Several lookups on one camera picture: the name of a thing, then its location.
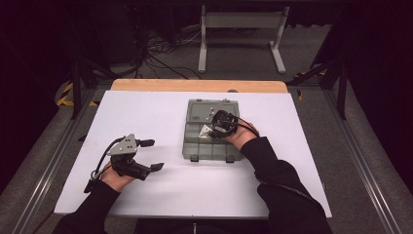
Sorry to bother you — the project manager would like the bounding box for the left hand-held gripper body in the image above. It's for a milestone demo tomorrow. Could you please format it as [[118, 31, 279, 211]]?
[[106, 133, 153, 181]]

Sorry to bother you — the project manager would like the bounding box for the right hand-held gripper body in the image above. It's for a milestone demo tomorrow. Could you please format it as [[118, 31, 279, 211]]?
[[209, 109, 242, 139]]

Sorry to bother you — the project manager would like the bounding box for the translucent grey compartment box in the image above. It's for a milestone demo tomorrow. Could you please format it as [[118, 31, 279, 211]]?
[[181, 98, 245, 164]]

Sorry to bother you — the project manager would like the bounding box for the person's right hand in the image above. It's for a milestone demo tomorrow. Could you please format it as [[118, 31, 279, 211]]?
[[223, 120, 261, 151]]

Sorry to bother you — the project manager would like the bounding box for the person's left hand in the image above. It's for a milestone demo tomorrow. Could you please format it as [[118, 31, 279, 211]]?
[[99, 161, 136, 193]]

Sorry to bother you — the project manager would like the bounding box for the white table board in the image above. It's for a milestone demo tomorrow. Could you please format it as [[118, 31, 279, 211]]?
[[53, 90, 333, 219]]

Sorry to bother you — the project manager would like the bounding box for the wooden table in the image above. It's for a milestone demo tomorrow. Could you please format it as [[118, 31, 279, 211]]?
[[110, 78, 289, 94]]

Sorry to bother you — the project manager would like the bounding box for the person's black clothed torso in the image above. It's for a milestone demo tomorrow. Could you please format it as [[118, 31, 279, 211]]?
[[131, 217, 271, 234]]

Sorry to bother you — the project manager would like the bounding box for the yellow black hazard tape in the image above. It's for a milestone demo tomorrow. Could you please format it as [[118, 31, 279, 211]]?
[[56, 81, 99, 108], [292, 68, 326, 101]]

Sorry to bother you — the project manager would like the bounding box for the white metal stand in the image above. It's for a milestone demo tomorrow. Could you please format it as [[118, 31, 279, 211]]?
[[197, 4, 291, 75]]

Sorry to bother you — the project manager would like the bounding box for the left hand-held gripper black cable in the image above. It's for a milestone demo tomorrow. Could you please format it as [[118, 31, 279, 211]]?
[[83, 136, 127, 194]]

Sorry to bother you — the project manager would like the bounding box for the hand-held gripper black cable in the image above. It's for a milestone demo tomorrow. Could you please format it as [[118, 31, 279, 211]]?
[[232, 117, 261, 138], [83, 136, 127, 194]]

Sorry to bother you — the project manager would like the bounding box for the right hand-held gripper black cable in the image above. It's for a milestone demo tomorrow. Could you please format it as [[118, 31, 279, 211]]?
[[232, 117, 261, 138]]

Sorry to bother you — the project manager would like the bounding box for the aluminium rail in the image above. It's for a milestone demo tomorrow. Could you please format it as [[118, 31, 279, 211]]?
[[320, 88, 406, 234], [11, 88, 100, 234]]

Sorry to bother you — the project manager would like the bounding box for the black metal stand frame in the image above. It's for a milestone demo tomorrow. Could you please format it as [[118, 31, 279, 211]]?
[[285, 57, 351, 121], [68, 57, 113, 120]]

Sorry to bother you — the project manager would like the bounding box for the bundle of black floor cables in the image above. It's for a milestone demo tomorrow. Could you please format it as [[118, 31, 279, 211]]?
[[128, 23, 204, 81]]

